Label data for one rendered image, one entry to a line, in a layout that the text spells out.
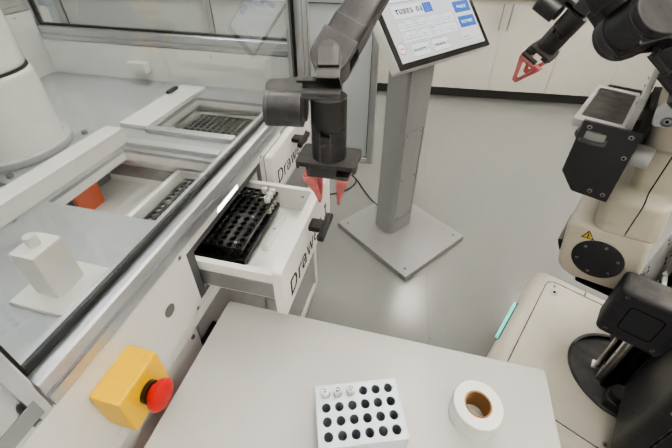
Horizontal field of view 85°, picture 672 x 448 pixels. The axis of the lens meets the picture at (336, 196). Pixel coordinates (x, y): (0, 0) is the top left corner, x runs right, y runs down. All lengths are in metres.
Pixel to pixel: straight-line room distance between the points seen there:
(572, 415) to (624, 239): 0.54
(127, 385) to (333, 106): 0.45
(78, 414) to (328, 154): 0.46
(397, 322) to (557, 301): 0.61
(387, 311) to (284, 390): 1.07
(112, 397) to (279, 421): 0.24
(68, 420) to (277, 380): 0.28
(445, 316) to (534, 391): 1.03
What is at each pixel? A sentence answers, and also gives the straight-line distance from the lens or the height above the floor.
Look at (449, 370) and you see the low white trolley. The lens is 0.71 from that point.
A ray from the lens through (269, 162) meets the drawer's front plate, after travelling 0.86.
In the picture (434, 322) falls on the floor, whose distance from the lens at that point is 1.70.
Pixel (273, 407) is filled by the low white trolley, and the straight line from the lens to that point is 0.66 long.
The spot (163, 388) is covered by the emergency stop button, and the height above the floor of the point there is 0.89.
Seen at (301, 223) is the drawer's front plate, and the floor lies 0.93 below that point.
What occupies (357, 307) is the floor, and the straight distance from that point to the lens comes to 1.69.
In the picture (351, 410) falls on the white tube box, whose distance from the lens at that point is 0.61.
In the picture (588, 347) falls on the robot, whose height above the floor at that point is 0.27.
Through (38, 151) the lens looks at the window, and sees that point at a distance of 0.46.
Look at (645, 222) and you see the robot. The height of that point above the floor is 0.86.
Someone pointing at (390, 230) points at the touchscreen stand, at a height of 0.06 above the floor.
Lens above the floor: 1.36
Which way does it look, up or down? 37 degrees down
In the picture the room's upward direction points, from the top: straight up
